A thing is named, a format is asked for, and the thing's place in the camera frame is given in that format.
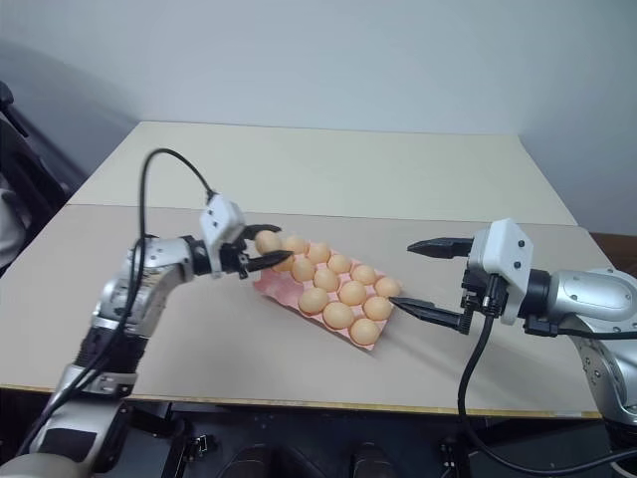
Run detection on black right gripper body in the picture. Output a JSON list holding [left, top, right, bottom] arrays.
[[460, 268, 507, 318]]

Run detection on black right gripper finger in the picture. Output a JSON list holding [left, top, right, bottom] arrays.
[[406, 237, 475, 261], [389, 295, 474, 336]]

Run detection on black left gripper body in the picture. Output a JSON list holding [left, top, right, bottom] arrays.
[[221, 237, 254, 281]]

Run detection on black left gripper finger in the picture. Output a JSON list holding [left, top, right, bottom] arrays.
[[247, 250, 296, 274], [241, 224, 284, 249]]

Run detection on pink egg tray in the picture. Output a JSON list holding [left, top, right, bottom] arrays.
[[252, 241, 403, 354]]

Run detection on dark rounded shape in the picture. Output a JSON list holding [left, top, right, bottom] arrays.
[[349, 440, 395, 478], [232, 440, 281, 478]]

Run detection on black chair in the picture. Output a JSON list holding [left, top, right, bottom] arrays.
[[0, 78, 87, 273]]

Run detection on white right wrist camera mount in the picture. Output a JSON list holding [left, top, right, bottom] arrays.
[[468, 217, 534, 326]]

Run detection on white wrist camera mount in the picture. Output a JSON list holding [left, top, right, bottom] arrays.
[[199, 192, 247, 280], [468, 217, 534, 326]]

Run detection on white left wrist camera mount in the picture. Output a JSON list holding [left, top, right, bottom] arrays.
[[199, 192, 247, 280]]

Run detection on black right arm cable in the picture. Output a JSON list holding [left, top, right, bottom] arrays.
[[456, 293, 637, 474]]

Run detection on black table frame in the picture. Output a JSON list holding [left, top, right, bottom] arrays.
[[118, 397, 616, 478]]

